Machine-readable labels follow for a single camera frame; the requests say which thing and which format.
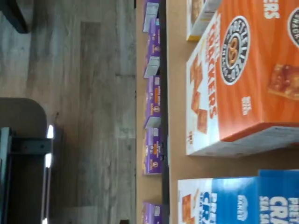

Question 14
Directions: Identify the blue white pretzel crackers box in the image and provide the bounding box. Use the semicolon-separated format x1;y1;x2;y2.
177;169;299;224

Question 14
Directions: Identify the dark rounded robot base table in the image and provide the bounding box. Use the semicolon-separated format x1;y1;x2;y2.
0;97;48;224

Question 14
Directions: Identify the purple Annie's pasta box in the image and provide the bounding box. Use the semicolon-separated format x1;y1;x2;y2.
142;127;165;176
142;76;162;130
142;201;164;224
144;17;162;79
142;0;161;33

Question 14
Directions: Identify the black metal shelf rack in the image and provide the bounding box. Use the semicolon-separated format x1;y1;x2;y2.
135;0;299;224

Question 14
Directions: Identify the orange white pretzel crackers box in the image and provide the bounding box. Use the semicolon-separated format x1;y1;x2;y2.
185;0;299;156

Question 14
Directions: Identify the white yellow cracker box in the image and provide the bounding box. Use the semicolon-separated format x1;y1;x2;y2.
186;0;222;42

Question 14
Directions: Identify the black furniture base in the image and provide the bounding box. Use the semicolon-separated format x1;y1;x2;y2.
0;0;32;34

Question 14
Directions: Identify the teal metal mounting frame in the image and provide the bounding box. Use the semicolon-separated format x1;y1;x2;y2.
0;126;54;224

